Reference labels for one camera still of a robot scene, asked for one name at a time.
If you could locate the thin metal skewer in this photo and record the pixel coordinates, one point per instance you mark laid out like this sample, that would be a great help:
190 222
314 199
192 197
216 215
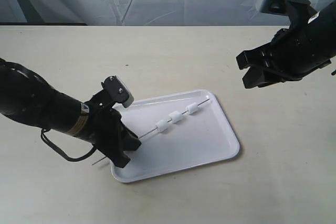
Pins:
184 113

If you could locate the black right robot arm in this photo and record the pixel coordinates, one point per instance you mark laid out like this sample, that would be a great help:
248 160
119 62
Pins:
324 18

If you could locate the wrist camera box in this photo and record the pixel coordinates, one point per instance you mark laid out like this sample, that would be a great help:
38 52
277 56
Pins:
298 11
115 91

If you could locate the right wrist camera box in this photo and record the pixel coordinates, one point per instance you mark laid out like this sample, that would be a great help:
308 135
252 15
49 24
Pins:
298 11

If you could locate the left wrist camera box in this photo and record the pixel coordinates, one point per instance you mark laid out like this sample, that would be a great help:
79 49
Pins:
115 91

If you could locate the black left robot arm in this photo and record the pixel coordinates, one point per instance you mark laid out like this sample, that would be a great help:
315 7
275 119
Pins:
27 98

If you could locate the white marshmallow removed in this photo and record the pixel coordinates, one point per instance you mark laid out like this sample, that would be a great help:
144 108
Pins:
192 108
175 116
162 125

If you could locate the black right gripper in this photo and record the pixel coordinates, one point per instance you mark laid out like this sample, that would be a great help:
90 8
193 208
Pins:
290 56

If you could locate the white rectangular plastic tray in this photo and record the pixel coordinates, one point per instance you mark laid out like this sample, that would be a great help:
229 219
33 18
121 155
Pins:
202 138

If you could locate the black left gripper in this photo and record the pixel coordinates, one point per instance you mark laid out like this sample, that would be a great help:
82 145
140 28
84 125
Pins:
111 137

